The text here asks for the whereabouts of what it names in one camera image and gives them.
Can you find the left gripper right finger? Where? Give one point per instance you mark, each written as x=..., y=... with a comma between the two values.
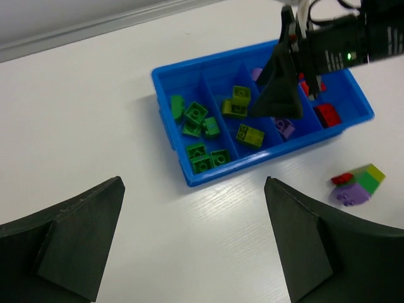
x=328, y=255

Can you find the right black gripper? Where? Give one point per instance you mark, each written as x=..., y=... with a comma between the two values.
x=347, y=42

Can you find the green yellow purple lego bar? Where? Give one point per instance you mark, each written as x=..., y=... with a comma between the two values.
x=357, y=186

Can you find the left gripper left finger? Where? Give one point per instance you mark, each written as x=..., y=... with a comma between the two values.
x=59, y=254

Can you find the purple printed lego brick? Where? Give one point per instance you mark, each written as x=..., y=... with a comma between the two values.
x=284, y=127

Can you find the green lego brick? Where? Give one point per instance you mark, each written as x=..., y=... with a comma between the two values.
x=195, y=113

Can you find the yellow printed lego brick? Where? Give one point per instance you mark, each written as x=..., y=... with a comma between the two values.
x=236, y=106

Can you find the blue compartment tray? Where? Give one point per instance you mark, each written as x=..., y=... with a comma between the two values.
x=209, y=80

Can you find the purple round lego brick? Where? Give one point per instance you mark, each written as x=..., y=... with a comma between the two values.
x=255, y=73

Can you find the red half round lego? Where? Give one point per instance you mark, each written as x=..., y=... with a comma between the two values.
x=305, y=87

